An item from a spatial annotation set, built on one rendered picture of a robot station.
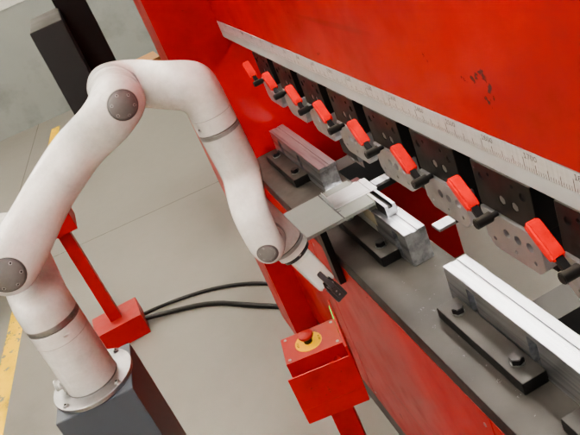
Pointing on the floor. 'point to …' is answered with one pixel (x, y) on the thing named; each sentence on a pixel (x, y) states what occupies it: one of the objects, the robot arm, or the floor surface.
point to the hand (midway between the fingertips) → (337, 292)
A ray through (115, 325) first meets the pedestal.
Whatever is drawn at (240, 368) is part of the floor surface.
